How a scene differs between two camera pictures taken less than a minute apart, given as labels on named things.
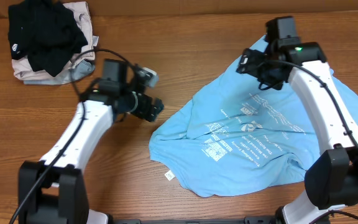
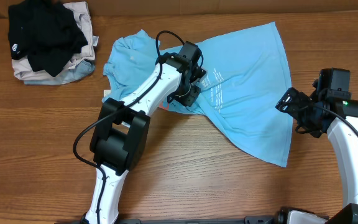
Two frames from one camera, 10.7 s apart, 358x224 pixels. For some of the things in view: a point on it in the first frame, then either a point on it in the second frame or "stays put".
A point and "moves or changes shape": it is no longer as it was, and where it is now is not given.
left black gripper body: x=150 y=109 → x=186 y=94
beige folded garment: x=21 y=69 stays put
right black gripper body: x=262 y=70 → x=304 y=111
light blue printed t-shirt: x=235 y=136 moves or changes shape
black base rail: x=247 y=220 stays put
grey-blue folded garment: x=77 y=72 stays put
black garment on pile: x=47 y=32 stays put
